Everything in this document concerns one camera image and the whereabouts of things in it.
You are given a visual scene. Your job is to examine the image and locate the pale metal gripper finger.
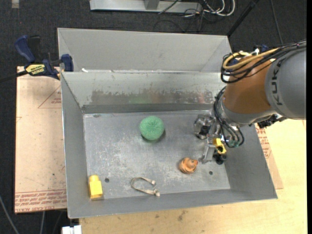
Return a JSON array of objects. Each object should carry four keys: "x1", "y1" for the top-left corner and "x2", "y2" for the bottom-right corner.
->
[{"x1": 199, "y1": 137, "x2": 216, "y2": 164}]

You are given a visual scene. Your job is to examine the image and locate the orange striped toy animal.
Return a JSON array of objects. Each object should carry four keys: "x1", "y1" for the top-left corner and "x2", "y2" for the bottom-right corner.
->
[{"x1": 178, "y1": 157, "x2": 199, "y2": 175}]

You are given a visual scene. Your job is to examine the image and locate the green mesh ball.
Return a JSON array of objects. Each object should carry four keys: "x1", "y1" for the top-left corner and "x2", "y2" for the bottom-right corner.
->
[{"x1": 139, "y1": 116, "x2": 165, "y2": 141}]

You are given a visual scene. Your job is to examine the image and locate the grey metal bin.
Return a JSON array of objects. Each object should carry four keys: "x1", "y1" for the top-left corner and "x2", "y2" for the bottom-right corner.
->
[{"x1": 57, "y1": 27, "x2": 278, "y2": 219}]

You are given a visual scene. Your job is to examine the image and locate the yellow plastic block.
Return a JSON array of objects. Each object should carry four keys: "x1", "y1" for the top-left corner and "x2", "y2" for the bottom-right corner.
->
[{"x1": 88, "y1": 175, "x2": 104, "y2": 200}]

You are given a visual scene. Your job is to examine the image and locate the brown cardboard board, red print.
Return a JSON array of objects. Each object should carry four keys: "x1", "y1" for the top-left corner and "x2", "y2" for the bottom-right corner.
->
[{"x1": 14, "y1": 66, "x2": 285, "y2": 214}]

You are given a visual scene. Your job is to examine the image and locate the beige looped strap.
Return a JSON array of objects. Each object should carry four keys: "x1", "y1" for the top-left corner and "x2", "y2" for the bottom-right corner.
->
[{"x1": 130, "y1": 176, "x2": 161, "y2": 197}]

